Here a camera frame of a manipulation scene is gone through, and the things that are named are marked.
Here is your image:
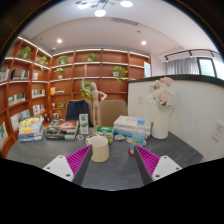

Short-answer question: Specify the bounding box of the wooden artist mannequin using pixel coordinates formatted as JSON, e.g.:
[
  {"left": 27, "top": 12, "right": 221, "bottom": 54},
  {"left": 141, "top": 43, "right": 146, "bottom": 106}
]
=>
[{"left": 80, "top": 81, "right": 108, "bottom": 134}]

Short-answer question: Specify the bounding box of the white wall socket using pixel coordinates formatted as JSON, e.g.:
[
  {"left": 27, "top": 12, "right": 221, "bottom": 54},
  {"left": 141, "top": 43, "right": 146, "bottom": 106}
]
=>
[{"left": 211, "top": 119, "right": 224, "bottom": 142}]

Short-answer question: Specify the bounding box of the dark book stack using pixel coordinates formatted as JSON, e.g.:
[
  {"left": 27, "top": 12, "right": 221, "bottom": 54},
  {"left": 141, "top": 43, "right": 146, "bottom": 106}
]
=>
[{"left": 44, "top": 119, "right": 80, "bottom": 141}]

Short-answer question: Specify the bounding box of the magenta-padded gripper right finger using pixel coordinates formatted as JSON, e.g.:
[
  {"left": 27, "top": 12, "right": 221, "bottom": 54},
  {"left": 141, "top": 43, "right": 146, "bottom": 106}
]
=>
[{"left": 133, "top": 144, "right": 183, "bottom": 187}]

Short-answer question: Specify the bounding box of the upright green white carton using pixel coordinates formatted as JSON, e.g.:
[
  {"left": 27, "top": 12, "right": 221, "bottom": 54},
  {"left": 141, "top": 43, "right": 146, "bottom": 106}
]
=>
[{"left": 78, "top": 113, "right": 90, "bottom": 136}]

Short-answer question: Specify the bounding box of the cream ceramic mug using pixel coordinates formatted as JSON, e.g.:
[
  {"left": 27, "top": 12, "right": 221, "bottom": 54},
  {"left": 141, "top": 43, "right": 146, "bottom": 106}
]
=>
[{"left": 85, "top": 134, "right": 110, "bottom": 164}]

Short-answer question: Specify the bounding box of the black ceiling track rail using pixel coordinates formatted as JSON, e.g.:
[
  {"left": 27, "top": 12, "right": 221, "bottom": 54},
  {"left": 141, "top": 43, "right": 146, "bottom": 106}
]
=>
[{"left": 164, "top": 48, "right": 221, "bottom": 63}]

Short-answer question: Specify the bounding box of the white wall notice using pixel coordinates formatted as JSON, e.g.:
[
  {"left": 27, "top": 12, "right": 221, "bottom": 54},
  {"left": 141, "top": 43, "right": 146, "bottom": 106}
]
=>
[{"left": 143, "top": 60, "right": 152, "bottom": 79}]

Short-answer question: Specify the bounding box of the dark blue chair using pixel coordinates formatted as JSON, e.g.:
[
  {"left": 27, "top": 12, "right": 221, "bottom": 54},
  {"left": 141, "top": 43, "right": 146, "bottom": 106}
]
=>
[{"left": 65, "top": 99, "right": 91, "bottom": 123}]

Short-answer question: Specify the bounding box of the wooden wall shelf unit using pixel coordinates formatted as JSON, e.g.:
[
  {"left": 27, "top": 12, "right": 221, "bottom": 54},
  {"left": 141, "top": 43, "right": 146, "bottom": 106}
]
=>
[{"left": 0, "top": 35, "right": 153, "bottom": 158}]

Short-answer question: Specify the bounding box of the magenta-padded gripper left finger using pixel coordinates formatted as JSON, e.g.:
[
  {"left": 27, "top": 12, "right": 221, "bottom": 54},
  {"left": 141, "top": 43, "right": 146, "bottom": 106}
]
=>
[{"left": 43, "top": 144, "right": 95, "bottom": 187}]

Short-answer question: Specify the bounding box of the window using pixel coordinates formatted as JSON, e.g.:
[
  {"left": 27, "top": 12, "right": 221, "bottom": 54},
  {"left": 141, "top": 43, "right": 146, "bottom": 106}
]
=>
[{"left": 197, "top": 57, "right": 224, "bottom": 82}]

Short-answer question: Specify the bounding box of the ceiling air vent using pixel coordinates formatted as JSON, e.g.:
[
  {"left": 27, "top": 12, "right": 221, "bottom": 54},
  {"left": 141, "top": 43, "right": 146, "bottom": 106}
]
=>
[{"left": 110, "top": 17, "right": 140, "bottom": 27}]

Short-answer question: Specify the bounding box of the grey window curtain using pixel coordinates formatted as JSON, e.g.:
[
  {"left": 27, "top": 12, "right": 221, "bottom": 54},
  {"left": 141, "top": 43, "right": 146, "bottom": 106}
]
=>
[{"left": 165, "top": 57, "right": 201, "bottom": 76}]

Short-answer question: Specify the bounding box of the white ceramic vase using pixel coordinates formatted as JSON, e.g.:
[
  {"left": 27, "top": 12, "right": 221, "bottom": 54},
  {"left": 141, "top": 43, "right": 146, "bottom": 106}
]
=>
[{"left": 151, "top": 104, "right": 174, "bottom": 140}]

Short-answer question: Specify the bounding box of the branched ceiling lamp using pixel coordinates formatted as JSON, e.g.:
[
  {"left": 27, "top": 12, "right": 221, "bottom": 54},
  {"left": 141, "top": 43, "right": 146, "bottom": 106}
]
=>
[{"left": 75, "top": 0, "right": 134, "bottom": 18}]

